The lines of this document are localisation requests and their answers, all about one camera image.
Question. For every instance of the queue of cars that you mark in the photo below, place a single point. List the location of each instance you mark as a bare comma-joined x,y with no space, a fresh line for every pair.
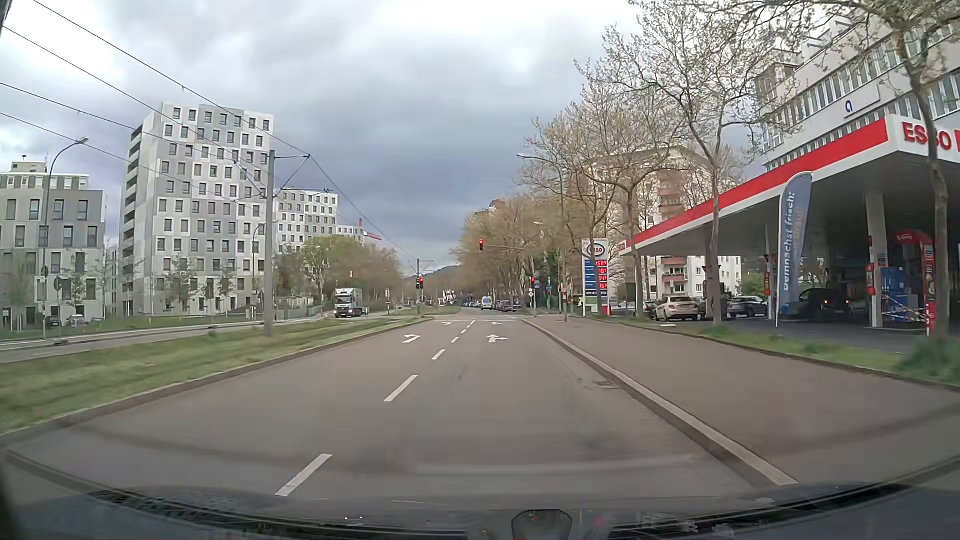
504,305

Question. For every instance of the row of bare trees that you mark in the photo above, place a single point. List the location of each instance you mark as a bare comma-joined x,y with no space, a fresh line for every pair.
540,247

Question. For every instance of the petrol price sign pylon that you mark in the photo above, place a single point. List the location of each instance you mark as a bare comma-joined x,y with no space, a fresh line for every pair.
595,276

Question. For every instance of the green leafy trees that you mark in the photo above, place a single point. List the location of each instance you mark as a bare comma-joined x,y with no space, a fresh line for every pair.
345,266

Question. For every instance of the grey asphalt road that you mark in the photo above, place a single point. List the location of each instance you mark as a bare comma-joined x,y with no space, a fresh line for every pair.
480,405

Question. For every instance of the white lorry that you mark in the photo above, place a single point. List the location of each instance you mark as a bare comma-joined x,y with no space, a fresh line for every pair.
348,302

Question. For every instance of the road markings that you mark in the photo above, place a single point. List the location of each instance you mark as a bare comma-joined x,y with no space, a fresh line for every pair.
400,388

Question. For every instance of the white mid-rise building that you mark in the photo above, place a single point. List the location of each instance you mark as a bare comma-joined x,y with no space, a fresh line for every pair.
306,216

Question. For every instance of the white car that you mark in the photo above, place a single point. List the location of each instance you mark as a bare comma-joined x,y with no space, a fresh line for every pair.
677,308

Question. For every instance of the beige apartment building with balconies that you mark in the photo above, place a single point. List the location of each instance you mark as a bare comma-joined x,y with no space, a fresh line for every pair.
679,225

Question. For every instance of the car's own bonnet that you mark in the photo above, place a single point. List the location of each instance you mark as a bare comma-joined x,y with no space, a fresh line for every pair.
480,517

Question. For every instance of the large bare tree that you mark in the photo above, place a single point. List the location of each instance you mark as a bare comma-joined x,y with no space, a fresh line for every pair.
712,150

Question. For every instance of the dark grey car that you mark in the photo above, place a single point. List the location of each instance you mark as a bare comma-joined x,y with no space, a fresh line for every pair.
747,306

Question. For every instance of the tall grey-white tower building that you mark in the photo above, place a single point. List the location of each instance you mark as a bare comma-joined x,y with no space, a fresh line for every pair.
196,210

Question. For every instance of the grey asphalt pavement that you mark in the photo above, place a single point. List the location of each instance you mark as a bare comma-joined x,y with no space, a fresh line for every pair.
750,409

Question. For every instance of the blue banner flag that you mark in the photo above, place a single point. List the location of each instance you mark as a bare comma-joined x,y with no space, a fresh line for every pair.
793,240

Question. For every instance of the grass verge with kerb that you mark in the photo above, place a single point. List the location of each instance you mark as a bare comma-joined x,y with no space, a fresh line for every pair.
810,346

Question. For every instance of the black car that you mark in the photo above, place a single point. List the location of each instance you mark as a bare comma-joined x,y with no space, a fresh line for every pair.
822,304

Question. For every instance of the petrol station with red canopy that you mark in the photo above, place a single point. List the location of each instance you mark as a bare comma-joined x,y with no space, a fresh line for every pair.
847,225

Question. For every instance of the grassy tram track strip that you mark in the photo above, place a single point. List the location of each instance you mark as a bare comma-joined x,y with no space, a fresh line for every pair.
112,371

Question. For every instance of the white office building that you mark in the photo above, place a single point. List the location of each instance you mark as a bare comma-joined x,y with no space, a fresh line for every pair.
832,97

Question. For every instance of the grey road beyond tram strip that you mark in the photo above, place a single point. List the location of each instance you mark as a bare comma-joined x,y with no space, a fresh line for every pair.
90,341

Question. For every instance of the round road sign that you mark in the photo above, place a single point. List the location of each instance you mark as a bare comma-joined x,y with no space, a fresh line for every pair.
57,289

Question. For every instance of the grey apartment building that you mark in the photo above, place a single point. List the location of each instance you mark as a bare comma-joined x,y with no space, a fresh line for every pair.
52,247

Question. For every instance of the bare tree with slim trunk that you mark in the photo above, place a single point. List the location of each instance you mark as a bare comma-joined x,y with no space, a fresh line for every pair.
936,187

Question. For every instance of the traffic light on post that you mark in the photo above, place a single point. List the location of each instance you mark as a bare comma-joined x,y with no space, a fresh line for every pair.
532,289
419,285

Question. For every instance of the curved street lamp post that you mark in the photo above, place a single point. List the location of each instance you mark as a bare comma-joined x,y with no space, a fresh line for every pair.
46,225

